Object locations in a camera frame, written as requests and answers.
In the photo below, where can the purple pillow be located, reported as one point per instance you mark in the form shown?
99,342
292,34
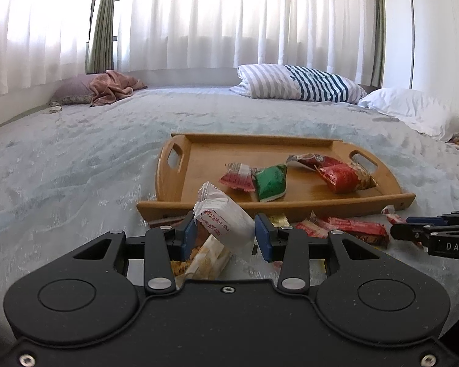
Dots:
72,90

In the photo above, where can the grey-green curtain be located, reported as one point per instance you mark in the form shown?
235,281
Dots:
101,26
378,26

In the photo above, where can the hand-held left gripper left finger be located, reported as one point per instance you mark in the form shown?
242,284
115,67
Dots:
189,237

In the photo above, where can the red clear pastry packet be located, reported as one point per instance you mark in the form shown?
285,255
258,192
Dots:
235,179

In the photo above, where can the small pale object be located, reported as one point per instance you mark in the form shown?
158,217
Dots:
54,107

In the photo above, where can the white sheer curtain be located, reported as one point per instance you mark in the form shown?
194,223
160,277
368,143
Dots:
233,15
34,26

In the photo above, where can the brown snack packet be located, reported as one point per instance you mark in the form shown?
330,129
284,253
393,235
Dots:
168,220

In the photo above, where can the wooden tray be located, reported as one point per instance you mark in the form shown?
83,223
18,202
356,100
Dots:
214,156

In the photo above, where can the white snack packet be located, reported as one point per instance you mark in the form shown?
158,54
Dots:
225,218

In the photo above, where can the yellow snack packet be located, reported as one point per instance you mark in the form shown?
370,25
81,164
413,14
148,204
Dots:
321,265

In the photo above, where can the light blue bedspread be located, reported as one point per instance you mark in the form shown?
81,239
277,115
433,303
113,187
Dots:
80,160

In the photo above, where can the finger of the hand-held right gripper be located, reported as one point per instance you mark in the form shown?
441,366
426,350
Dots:
405,233
424,220

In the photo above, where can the white pillow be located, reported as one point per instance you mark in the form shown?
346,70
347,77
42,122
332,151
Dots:
405,107

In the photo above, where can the green snack packet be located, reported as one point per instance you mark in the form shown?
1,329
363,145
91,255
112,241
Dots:
269,181

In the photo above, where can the dark wooden headboard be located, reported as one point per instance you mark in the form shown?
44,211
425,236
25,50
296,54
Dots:
369,88

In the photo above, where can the pink cloth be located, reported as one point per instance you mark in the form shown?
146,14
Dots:
111,86

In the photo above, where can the long red coffee stick packet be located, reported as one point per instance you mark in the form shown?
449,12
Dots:
306,159

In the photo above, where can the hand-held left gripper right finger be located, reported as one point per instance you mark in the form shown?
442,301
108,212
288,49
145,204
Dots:
263,241

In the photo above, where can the striped pillow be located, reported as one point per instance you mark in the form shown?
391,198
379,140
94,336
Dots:
290,82

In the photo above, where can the gold snack packet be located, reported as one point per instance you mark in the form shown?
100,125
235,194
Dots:
279,221

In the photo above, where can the red patterned wafer packet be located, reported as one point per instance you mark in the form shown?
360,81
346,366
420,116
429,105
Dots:
392,214
310,229

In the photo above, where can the red nut packet gold edges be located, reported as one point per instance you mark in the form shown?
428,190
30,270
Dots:
340,177

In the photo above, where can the long plain red snack packet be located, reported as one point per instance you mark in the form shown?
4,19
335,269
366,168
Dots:
359,229

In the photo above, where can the pale cracker packet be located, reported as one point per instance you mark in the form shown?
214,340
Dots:
206,260

